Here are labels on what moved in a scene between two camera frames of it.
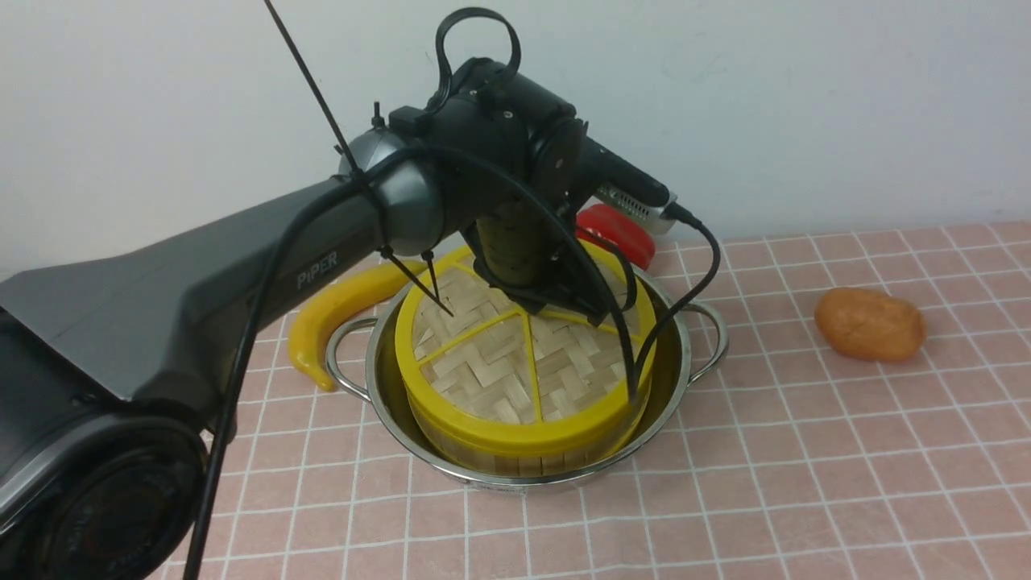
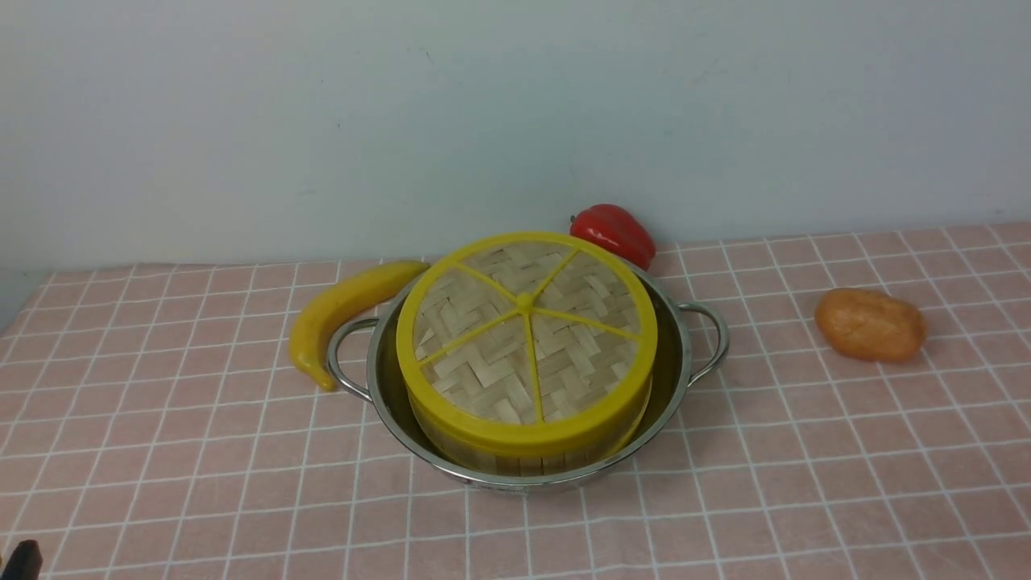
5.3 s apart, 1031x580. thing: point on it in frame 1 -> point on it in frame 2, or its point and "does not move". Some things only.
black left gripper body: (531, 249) -> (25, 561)
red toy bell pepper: (635, 242) does not move
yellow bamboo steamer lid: (480, 370) does not move
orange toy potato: (869, 325) does not move
